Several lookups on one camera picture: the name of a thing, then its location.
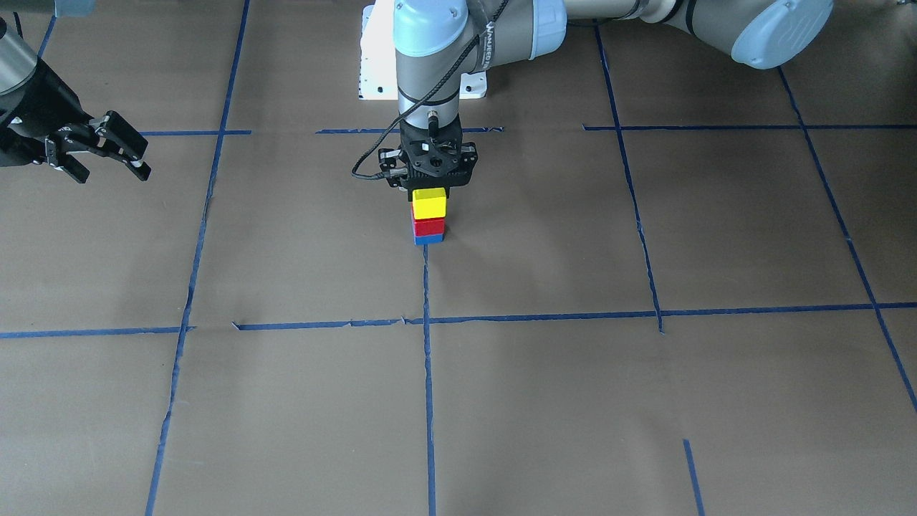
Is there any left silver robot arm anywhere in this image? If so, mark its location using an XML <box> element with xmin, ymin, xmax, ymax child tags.
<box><xmin>367</xmin><ymin>1</ymin><xmax>834</xmax><ymax>193</ymax></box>

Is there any blue cube block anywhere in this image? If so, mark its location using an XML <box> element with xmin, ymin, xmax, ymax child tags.
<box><xmin>413</xmin><ymin>233</ymin><xmax>445</xmax><ymax>246</ymax></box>

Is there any red cube block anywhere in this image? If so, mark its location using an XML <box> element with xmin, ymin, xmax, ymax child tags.
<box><xmin>411</xmin><ymin>210</ymin><xmax>446</xmax><ymax>236</ymax></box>

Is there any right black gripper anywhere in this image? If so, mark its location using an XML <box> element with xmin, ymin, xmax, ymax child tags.
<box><xmin>1</xmin><ymin>58</ymin><xmax>152</xmax><ymax>185</ymax></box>

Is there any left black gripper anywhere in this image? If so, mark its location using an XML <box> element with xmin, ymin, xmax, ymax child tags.
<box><xmin>378</xmin><ymin>118</ymin><xmax>479</xmax><ymax>193</ymax></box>

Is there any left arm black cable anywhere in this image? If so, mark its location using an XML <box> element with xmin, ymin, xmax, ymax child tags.
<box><xmin>351</xmin><ymin>0</ymin><xmax>511</xmax><ymax>181</ymax></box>

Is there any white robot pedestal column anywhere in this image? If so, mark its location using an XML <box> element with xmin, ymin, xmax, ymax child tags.
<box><xmin>358</xmin><ymin>1</ymin><xmax>486</xmax><ymax>113</ymax></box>

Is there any yellow cube block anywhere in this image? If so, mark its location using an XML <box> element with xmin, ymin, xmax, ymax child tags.
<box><xmin>411</xmin><ymin>187</ymin><xmax>448</xmax><ymax>220</ymax></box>

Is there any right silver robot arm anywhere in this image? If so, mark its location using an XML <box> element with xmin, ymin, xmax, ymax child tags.
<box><xmin>1</xmin><ymin>21</ymin><xmax>151</xmax><ymax>183</ymax></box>

